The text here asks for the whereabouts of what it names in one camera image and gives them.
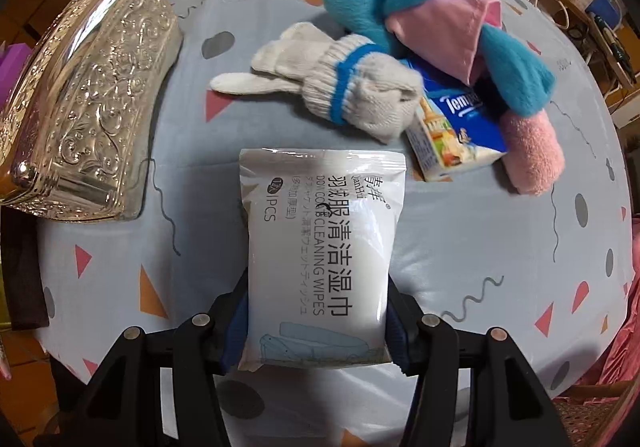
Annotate gold embossed tissue box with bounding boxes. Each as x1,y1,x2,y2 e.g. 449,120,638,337
0,0,183,223

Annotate purple cardboard tissue box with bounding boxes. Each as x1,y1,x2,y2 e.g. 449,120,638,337
0,43,31,73

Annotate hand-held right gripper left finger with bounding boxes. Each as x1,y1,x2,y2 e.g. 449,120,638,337
32,269,250,447

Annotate white wet wipes packet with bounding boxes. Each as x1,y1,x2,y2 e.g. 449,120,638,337
237,148,407,373

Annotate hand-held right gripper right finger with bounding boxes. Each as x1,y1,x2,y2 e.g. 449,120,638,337
385,277,581,447

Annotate blue pocket tissue pack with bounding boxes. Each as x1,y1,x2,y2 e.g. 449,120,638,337
404,60,508,183

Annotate white knit gloves blue stripe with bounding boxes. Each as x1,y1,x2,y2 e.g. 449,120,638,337
209,22,425,144

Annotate pink cloth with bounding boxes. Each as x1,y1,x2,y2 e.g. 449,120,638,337
386,0,502,84

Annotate blue folding chair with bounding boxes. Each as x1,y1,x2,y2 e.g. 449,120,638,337
585,0,621,18

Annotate rattan chair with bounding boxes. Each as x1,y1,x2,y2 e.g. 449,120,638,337
550,377,640,447

